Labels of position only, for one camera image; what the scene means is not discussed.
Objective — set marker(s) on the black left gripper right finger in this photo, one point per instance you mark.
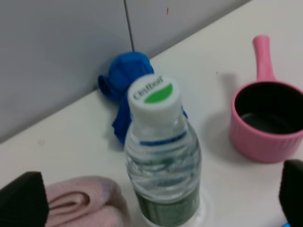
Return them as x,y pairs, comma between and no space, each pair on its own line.
291,192

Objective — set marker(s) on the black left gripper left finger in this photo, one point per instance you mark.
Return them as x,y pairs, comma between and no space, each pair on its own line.
23,202

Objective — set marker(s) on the clear water bottle white cap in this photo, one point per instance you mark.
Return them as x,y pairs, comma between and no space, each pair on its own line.
163,155

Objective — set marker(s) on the blue green toothpaste box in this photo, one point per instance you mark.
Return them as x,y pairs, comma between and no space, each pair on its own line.
286,225

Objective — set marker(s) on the pink rolled towel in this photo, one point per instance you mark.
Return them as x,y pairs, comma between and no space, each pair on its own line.
90,201

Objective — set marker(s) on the blue rolled towel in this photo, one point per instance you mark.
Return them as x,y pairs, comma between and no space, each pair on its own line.
123,80

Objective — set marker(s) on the pink saucepan with handle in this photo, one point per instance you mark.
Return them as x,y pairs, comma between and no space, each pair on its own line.
267,114

